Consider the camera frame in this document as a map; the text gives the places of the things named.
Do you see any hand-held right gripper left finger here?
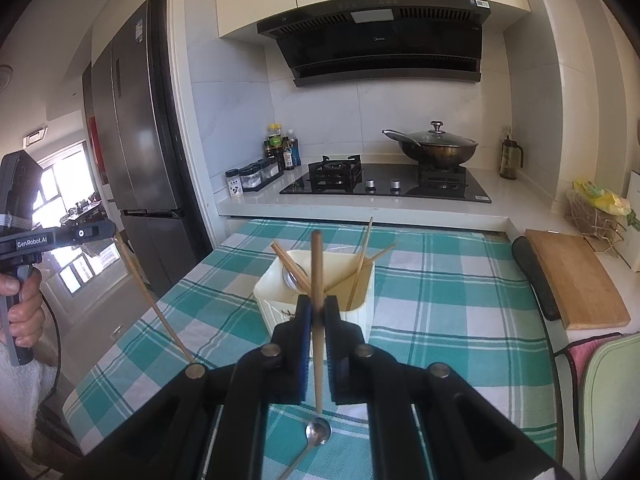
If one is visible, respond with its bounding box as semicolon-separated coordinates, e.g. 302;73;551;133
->
95;294;313;480

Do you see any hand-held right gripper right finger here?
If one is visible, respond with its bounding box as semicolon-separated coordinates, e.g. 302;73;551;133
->
322;295;576;480

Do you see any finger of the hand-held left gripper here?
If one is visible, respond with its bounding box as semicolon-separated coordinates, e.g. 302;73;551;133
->
60;219;120;260

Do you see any cream utensil holder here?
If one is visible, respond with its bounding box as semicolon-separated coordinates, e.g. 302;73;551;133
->
253;250;376;356

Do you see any brown chopstick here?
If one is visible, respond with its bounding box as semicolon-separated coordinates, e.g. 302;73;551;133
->
347;216;374;311
311;229;326;415
114;235;196;363
270;244;307;291
275;241;312;286
325;242;398;293

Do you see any large silver spoon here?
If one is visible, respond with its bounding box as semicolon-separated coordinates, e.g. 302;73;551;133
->
282;265;311;293

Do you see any person's left forearm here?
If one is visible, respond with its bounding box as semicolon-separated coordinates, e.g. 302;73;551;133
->
0;340;58;461

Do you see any person's left hand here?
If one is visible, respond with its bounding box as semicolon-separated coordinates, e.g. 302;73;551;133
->
0;267;45;348

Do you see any small silver spoon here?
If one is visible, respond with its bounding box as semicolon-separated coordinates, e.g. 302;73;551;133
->
277;416;332;480

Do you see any grey refrigerator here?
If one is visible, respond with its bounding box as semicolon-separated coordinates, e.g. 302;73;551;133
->
82;0;188;296

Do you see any green checked tablecloth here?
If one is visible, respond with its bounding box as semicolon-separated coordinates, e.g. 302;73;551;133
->
62;217;558;480

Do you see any black gas stove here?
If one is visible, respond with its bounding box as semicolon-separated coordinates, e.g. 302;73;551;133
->
279;155;493;205

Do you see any dark wok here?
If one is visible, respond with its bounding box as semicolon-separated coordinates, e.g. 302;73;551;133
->
382;129;479;171

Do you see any pink cloth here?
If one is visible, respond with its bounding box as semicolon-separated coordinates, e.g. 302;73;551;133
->
552;332;626;401

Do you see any glass wok lid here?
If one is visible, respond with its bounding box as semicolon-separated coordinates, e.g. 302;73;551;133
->
406;120;473;147

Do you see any wooden cutting board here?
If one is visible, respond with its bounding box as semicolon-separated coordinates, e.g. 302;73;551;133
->
525;229;632;331

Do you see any glass jug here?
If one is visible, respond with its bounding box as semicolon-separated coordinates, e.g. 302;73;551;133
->
500;135;523;181

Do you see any yellow green plastic bag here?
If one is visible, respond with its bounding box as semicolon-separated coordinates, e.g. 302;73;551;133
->
572;177;632;216

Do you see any black range hood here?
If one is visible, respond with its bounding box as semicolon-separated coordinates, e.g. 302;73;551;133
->
256;0;493;88

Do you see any red wall hanging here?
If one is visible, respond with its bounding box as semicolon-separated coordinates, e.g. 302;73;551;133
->
88;116;108;186

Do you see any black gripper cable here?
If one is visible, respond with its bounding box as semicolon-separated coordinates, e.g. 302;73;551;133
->
37;292;62;413

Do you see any wire basket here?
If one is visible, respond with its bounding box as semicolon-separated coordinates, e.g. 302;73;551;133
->
566;190;628;253

